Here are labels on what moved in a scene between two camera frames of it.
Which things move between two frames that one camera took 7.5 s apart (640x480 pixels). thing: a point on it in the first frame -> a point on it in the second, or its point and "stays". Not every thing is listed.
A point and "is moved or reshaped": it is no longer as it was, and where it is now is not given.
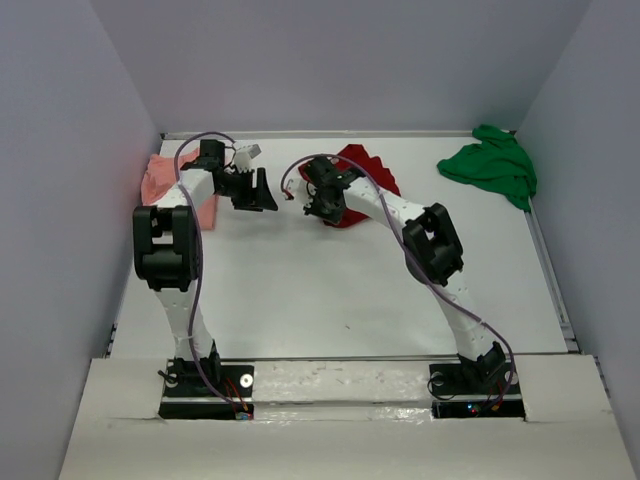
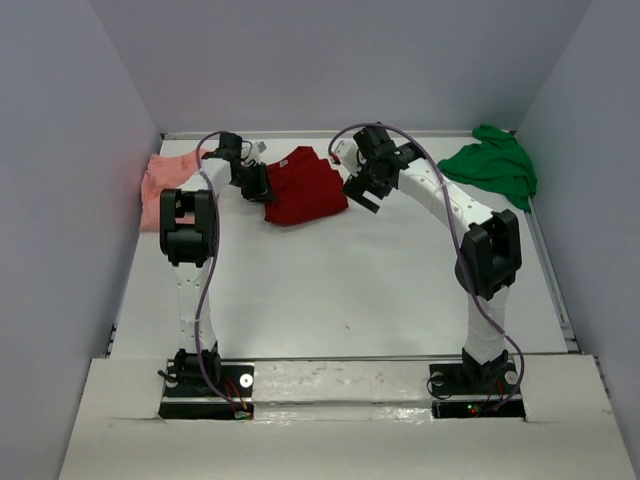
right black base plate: x=485 y=389 stays
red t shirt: x=353 y=157 is moved or reshaped
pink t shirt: x=161 y=173 stays
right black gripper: x=326 y=204 -> x=361 y=190
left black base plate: x=188 y=397 stays
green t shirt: x=499 y=162 stays
